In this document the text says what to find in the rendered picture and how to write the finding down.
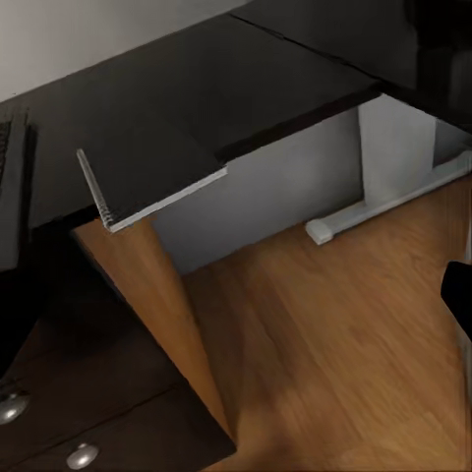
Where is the keyboard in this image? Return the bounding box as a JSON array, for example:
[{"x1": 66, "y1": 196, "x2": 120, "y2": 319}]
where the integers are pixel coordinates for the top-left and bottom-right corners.
[{"x1": 0, "y1": 111, "x2": 29, "y2": 272}]

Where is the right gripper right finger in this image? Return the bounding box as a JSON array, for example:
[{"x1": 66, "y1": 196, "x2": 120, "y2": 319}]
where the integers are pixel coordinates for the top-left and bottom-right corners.
[{"x1": 441, "y1": 261, "x2": 472, "y2": 338}]

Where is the monitor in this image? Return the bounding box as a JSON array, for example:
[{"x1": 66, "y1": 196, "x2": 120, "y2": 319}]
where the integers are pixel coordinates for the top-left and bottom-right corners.
[{"x1": 409, "y1": 0, "x2": 472, "y2": 47}]

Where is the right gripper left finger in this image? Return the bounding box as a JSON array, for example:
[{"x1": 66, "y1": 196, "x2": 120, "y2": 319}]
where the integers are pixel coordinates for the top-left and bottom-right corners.
[{"x1": 0, "y1": 262, "x2": 51, "y2": 380}]

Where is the notebook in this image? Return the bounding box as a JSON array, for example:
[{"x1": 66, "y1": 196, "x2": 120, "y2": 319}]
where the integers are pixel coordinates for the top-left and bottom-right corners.
[{"x1": 77, "y1": 111, "x2": 227, "y2": 233}]

